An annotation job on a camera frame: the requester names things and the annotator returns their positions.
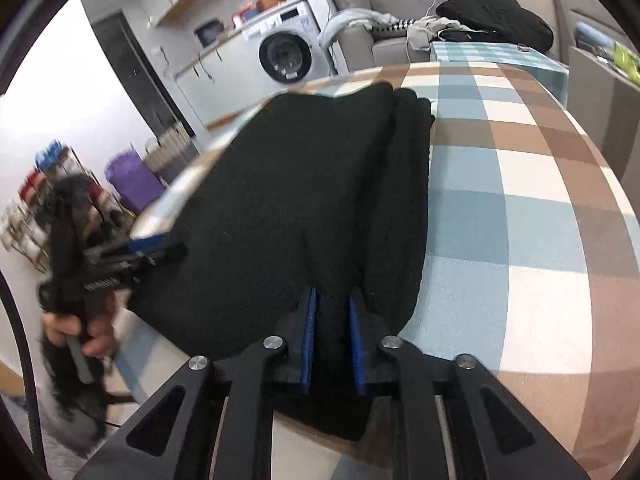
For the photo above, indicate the plaid tablecloth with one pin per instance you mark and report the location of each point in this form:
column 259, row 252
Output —
column 525, row 210

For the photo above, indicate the grey crumpled clothes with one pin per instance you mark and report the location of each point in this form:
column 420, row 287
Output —
column 425, row 30

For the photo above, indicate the green toy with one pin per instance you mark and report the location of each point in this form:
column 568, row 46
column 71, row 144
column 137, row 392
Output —
column 627, row 62

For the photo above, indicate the metal storage rack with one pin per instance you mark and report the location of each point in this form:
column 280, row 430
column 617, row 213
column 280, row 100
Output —
column 30, row 220

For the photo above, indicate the purple bag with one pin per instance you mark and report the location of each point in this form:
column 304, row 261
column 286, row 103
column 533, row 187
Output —
column 132, row 180

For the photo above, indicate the person's left hand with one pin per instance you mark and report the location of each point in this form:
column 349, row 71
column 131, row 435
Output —
column 100, row 340

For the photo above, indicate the houndstooth cushion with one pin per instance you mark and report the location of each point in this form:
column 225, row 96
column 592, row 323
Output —
column 401, row 24

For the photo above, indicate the copper pot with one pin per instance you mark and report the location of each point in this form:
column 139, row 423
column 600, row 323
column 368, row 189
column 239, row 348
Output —
column 271, row 1

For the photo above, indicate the black pouch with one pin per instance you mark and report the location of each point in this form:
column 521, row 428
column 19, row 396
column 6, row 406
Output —
column 457, row 35

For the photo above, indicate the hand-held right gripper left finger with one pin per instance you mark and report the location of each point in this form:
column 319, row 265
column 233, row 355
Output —
column 307, row 340

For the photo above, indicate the white kitchen cabinet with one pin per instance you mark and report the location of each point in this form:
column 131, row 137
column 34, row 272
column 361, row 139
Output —
column 230, row 85

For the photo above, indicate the black door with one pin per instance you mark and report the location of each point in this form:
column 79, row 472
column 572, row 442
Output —
column 140, row 75

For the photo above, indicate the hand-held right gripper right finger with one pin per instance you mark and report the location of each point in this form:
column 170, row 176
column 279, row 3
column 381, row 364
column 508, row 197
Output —
column 357, row 340

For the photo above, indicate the person's left forearm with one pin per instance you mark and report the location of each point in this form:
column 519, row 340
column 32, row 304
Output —
column 75, row 410

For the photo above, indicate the black jacket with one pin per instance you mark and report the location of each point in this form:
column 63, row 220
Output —
column 495, row 15

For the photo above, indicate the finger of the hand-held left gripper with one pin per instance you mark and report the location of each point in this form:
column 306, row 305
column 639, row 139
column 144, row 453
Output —
column 145, row 252

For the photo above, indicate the woven laundry basket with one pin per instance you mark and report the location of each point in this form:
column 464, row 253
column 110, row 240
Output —
column 170, row 150

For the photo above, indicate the black cooking pot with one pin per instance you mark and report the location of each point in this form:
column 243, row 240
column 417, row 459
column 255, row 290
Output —
column 209, row 32

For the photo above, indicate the white washing machine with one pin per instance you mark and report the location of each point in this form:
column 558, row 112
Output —
column 285, row 55

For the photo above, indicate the grey sofa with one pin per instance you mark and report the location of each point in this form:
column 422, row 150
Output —
column 390, row 52

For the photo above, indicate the black knit sweater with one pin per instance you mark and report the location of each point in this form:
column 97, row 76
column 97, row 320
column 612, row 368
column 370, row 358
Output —
column 300, row 185

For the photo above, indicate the red box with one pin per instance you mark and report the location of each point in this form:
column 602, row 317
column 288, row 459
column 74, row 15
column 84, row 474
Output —
column 244, row 17

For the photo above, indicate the grey side cabinet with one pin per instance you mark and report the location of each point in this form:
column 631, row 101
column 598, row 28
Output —
column 595, row 110

